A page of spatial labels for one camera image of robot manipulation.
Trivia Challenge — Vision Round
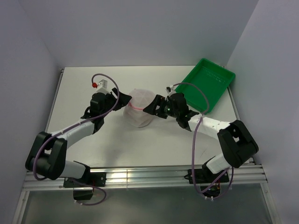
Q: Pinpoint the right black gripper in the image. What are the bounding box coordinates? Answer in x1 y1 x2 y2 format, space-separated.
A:
143 94 179 119

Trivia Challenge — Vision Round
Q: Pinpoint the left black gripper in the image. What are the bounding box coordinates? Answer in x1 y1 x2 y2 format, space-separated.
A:
100 88 131 118

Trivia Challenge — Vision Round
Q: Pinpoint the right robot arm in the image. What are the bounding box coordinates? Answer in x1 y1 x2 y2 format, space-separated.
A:
143 93 259 182

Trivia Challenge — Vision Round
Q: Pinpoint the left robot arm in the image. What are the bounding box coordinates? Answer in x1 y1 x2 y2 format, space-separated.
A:
25 88 132 186

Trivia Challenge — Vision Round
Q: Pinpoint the green plastic tray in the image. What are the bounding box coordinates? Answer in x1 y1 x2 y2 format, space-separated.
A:
175 58 235 114

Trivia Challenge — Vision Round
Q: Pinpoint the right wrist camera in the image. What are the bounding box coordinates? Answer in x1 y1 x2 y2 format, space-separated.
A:
166 85 176 96

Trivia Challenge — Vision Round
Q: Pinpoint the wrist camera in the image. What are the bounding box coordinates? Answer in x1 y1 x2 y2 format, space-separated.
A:
166 85 176 96
92 79 109 94

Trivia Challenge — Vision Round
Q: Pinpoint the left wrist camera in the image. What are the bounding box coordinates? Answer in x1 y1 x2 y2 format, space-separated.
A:
92 79 109 94

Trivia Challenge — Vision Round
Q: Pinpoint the aluminium mounting rail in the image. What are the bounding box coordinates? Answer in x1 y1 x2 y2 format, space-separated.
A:
21 163 268 191

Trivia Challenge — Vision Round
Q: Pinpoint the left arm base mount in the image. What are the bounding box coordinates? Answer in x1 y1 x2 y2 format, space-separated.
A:
63 172 106 203

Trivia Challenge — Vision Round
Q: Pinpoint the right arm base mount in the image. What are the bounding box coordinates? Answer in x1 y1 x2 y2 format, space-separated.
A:
194 168 234 201

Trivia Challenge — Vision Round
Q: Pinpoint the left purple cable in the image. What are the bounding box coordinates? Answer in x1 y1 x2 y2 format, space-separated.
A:
32 73 120 207

